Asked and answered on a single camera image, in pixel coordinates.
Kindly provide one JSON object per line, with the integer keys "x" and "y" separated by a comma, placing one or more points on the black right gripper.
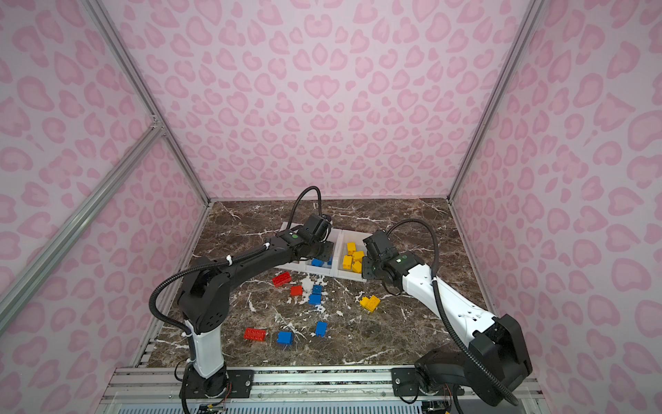
{"x": 366, "y": 268}

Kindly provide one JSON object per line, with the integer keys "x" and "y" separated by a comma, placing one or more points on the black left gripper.
{"x": 328, "y": 252}

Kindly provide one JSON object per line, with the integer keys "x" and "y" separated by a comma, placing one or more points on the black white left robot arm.
{"x": 204, "y": 299}

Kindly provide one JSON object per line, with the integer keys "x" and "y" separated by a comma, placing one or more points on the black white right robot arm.
{"x": 495, "y": 358}

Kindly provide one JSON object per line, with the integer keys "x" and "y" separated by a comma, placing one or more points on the white middle bin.
{"x": 335, "y": 266}

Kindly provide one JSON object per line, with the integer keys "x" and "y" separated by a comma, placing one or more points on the white right bin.
{"x": 357, "y": 238}

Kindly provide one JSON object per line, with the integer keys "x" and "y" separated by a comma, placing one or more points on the yellow lego brick pair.
{"x": 370, "y": 304}

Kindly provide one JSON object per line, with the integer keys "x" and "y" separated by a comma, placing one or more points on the blue lego brick front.
{"x": 285, "y": 338}

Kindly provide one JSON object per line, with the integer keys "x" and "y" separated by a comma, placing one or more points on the red lego brick front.
{"x": 256, "y": 335}

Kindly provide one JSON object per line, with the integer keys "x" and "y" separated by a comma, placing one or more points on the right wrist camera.
{"x": 380, "y": 247}

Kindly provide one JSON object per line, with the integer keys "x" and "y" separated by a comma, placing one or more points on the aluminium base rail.
{"x": 334, "y": 389}

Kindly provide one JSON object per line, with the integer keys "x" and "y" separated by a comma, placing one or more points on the diagonal aluminium frame bar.
{"x": 32, "y": 278}

